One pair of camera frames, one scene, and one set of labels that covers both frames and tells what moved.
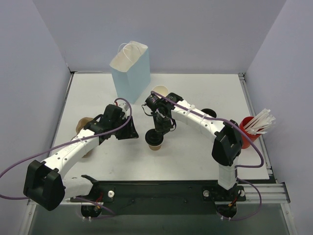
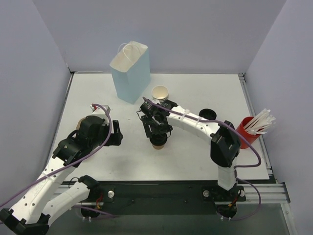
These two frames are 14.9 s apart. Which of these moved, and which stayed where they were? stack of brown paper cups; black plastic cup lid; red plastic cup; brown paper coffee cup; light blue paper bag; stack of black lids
Moved: black plastic cup lid; brown paper coffee cup
Stayed: red plastic cup; light blue paper bag; stack of brown paper cups; stack of black lids
